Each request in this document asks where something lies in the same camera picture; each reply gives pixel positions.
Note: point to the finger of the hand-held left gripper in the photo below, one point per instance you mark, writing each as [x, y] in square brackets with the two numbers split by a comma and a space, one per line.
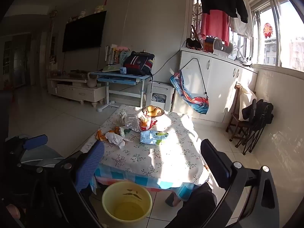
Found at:
[35, 141]

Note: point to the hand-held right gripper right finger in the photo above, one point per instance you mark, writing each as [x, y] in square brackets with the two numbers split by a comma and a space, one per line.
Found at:
[213, 163]

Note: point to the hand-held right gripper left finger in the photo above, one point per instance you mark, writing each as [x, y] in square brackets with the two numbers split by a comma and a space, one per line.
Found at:
[89, 168]

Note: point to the large orange peel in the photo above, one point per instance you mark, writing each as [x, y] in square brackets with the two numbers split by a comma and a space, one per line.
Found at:
[101, 135]

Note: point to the white paper wrapper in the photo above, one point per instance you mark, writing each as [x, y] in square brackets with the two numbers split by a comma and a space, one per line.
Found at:
[116, 139]

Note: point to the curled orange peel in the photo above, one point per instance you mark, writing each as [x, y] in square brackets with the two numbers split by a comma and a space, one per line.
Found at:
[114, 130]

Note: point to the green white packet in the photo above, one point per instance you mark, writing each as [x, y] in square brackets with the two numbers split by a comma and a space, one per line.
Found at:
[125, 131]

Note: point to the yellow plastic bucket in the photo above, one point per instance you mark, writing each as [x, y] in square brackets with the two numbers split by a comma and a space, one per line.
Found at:
[127, 209]

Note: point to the white plastic bag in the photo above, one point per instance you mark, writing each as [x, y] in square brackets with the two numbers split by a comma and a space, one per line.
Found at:
[120, 118]

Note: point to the clear plastic bottle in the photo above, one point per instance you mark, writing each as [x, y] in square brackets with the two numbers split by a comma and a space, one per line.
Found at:
[131, 122]

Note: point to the blue white packet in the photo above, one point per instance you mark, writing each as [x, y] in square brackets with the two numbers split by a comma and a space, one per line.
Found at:
[152, 137]

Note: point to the orange red snack bag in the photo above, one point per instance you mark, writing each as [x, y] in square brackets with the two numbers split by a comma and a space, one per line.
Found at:
[146, 123]

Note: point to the person's left hand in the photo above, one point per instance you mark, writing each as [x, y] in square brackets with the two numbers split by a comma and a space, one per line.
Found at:
[13, 211]

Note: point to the blue checked under cloth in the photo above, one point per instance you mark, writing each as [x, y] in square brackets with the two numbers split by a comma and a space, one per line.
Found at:
[114, 174]

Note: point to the wooden chair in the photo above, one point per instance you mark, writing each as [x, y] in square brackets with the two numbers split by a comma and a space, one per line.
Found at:
[234, 123]

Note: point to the person's leg black trousers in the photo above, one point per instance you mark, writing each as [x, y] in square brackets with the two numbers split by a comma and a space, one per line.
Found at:
[192, 206]

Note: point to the floral white tablecloth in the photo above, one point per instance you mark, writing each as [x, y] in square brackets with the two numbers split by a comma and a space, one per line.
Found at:
[166, 156]

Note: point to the cream television stand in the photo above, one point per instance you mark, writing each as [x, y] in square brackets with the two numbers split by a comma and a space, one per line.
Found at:
[73, 90]

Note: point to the black folding chair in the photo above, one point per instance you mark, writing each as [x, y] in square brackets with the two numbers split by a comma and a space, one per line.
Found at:
[258, 116]

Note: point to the colourful hanging bag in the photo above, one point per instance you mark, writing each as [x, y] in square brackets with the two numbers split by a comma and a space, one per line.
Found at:
[190, 97]

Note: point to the white pillow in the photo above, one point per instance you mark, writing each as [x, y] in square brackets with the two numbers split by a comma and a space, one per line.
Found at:
[247, 99]

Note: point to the woven fruit bowl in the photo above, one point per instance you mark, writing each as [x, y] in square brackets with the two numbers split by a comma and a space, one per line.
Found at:
[160, 114]

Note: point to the yellow fruit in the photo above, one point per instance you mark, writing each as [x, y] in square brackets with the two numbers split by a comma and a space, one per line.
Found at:
[150, 109]
[159, 109]
[155, 112]

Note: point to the white cabinet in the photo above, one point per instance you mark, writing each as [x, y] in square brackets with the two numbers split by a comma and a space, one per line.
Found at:
[223, 83]

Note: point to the white floor appliance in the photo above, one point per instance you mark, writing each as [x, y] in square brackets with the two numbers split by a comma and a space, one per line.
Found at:
[159, 90]

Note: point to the blue study desk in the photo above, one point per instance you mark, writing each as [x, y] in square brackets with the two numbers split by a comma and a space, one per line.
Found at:
[118, 78]

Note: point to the open book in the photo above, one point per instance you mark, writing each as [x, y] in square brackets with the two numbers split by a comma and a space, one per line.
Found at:
[111, 68]

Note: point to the small blue box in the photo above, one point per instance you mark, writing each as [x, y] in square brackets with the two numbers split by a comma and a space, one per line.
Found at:
[123, 70]

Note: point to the white sneakers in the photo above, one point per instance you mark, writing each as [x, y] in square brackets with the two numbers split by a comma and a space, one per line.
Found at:
[243, 60]

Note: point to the dark striped backpack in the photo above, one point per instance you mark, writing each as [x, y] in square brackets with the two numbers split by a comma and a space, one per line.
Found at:
[137, 64]

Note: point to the white plastic basket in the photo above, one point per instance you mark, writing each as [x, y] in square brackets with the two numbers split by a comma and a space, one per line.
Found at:
[222, 48]

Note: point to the row of books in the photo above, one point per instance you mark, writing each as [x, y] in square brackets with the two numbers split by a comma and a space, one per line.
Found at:
[112, 54]

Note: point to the colourful box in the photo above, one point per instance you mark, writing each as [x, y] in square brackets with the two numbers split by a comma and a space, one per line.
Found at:
[209, 45]

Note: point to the black shoes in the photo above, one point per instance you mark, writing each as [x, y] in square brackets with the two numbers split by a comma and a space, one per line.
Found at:
[192, 44]

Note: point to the pink plush toy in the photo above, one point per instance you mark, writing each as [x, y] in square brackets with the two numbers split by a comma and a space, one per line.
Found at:
[123, 48]

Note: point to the white plush toy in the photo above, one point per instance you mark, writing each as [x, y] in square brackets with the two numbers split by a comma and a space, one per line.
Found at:
[82, 13]

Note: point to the pink shirt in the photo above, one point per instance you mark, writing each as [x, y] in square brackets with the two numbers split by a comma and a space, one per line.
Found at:
[215, 26]

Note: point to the white garment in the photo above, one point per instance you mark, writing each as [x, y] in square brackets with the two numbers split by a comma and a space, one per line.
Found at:
[242, 26]

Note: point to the red window decoration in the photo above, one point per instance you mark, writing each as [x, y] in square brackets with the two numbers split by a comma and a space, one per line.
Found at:
[268, 30]

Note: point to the yellow plush toy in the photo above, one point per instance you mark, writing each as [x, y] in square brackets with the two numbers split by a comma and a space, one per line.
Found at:
[99, 9]

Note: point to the black wall television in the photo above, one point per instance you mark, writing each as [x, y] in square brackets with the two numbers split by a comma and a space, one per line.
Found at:
[83, 33]

